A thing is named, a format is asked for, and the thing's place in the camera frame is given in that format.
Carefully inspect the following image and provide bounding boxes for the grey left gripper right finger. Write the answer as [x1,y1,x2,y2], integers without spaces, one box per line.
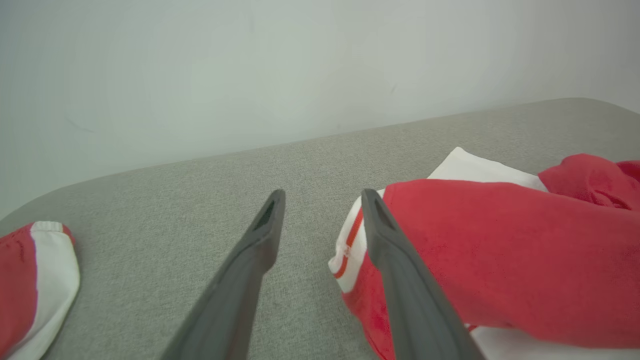
[361,188,486,360]

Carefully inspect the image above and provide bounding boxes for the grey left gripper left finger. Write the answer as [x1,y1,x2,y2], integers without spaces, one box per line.
[160,188,287,360]

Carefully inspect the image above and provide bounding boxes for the red number 23 jersey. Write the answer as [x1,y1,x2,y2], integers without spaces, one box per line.
[328,146,640,360]

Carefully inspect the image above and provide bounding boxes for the red white Bulls shorts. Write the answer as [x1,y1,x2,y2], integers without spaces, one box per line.
[0,221,81,360]

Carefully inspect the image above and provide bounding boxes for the grey fabric sofa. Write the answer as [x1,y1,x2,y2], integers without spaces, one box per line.
[0,97,640,360]

